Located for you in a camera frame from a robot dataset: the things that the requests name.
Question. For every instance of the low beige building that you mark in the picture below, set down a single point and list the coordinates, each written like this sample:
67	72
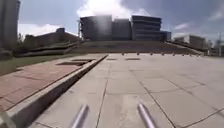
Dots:
196	41

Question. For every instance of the grey concrete kerb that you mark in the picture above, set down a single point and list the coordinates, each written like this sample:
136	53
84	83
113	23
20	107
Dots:
40	101

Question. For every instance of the small dark building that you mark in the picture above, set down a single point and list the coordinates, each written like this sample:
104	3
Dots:
166	36

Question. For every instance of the robot's own part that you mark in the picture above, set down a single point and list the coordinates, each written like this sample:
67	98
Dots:
146	116
79	117

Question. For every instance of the low building with tower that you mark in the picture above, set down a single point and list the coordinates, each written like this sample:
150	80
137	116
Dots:
50	38

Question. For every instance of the tall grey building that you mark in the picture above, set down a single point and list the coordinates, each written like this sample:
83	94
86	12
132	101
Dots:
8	23

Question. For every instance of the large dark building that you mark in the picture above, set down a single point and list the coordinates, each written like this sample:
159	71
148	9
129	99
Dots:
145	29

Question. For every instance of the grey slab plaza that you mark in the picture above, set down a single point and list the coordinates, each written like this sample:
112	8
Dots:
150	75

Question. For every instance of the wide stone staircase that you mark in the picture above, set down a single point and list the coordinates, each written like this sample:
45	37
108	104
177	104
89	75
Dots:
133	46

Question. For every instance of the grass strip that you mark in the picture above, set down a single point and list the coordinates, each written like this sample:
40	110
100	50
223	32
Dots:
20	62

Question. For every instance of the row of bollards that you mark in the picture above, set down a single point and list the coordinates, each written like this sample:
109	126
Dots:
137	53

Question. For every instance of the red brick path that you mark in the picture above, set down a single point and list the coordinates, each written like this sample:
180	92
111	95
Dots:
26	80

